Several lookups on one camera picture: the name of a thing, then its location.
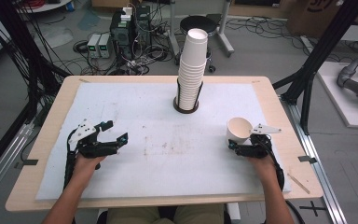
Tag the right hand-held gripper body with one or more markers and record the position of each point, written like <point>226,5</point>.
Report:
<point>258,147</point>

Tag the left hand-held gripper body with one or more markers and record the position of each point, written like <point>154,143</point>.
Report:
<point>96,149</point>

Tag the single white paper cup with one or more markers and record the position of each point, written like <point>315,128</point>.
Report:
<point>237,130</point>

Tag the stack of white paper cups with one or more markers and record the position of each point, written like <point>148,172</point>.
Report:
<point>192,65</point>

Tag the person's left hand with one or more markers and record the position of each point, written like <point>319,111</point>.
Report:
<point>88,166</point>

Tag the person's right hand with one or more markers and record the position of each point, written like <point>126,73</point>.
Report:
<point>262,169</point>

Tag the white foam mat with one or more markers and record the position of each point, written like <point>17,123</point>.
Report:
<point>155,140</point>

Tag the black tape piece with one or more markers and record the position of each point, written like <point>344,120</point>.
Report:
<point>307,159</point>
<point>28,162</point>

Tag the thin wooden stick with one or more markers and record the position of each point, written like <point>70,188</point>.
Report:
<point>299,184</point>

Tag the white table leg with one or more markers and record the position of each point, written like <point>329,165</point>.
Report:
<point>233,213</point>

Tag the grey bench power supply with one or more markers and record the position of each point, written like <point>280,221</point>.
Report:
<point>93,46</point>
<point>104,46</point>

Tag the person's khaki pants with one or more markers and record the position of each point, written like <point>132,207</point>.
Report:
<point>183,216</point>

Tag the black computer tower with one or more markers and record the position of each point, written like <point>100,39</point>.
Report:
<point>121,34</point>

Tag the white floor board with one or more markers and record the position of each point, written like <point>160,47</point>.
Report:
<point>345,109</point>

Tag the black round stool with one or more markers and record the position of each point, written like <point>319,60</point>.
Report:
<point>211,25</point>

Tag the white round table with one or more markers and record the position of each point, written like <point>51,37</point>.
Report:
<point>43,6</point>

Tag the cardboard box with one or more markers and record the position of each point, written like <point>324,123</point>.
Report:
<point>317,15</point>

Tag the aluminium rail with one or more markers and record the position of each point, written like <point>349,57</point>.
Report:
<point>317,161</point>
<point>3,165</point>

